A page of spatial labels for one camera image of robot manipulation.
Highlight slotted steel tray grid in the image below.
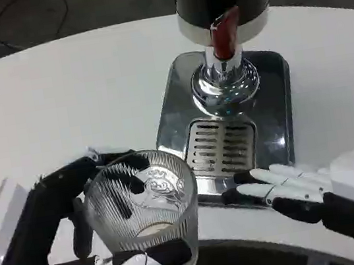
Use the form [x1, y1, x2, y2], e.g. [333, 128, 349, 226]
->
[179, 110, 264, 181]

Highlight red tap handle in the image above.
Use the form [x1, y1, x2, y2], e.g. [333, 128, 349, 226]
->
[206, 5, 247, 61]

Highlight steel drip tray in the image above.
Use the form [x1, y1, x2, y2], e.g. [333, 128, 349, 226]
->
[143, 37, 310, 224]

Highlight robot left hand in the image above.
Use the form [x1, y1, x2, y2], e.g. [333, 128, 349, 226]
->
[0, 132, 201, 265]

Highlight clear ribbed glass cup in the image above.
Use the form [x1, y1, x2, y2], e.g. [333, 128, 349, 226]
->
[76, 142, 211, 265]

